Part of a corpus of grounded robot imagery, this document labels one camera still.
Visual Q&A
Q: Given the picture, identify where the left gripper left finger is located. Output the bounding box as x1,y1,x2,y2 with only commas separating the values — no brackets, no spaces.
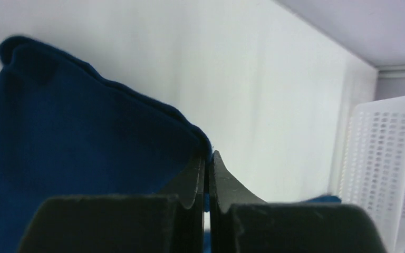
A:
18,157,205,252

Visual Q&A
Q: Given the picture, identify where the dark blue t shirt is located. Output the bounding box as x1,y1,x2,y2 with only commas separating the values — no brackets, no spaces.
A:
0,36,214,252

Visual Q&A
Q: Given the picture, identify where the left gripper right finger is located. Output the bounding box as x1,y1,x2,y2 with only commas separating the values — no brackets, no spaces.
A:
208,151,386,252

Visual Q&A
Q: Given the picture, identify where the white plastic basket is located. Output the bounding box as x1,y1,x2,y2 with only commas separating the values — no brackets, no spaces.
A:
329,96,405,252

